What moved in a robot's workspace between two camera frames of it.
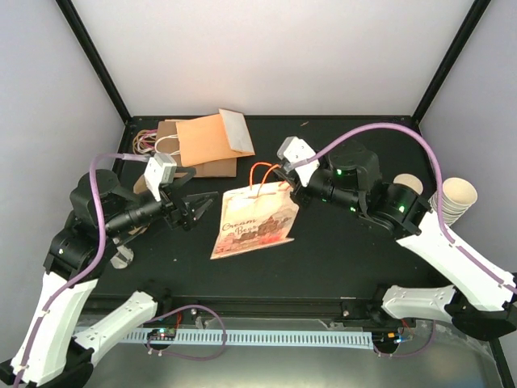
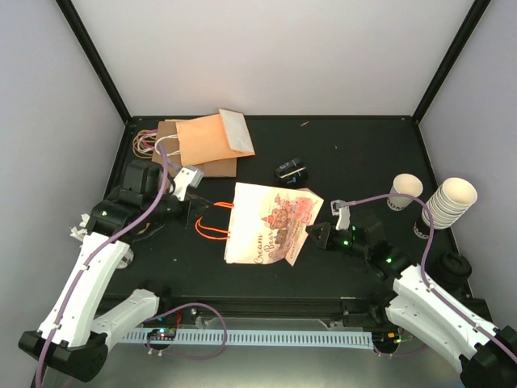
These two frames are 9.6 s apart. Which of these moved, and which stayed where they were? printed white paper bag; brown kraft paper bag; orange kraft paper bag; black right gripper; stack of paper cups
Moved: black right gripper; printed white paper bag
Stayed: stack of paper cups; brown kraft paper bag; orange kraft paper bag
